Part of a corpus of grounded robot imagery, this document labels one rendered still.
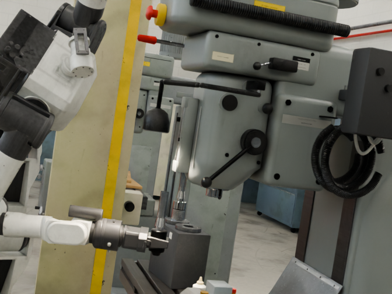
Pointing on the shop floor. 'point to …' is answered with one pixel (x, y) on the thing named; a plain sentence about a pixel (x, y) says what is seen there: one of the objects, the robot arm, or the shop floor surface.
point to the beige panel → (96, 154)
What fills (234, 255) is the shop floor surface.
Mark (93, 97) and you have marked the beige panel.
